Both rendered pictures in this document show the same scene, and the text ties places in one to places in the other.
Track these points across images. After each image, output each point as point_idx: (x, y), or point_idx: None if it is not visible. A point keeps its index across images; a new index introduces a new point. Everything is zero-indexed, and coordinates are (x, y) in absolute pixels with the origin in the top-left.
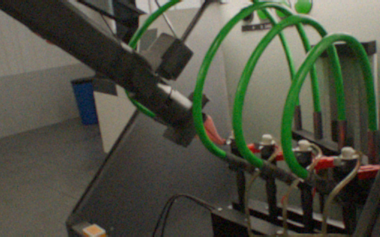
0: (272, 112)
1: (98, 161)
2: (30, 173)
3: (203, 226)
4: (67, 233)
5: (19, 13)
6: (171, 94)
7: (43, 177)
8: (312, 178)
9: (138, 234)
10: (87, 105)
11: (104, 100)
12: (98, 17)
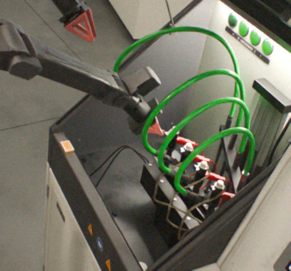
0: None
1: None
2: None
3: (144, 155)
4: (49, 134)
5: (61, 83)
6: (137, 105)
7: None
8: (187, 196)
9: (96, 146)
10: None
11: None
12: None
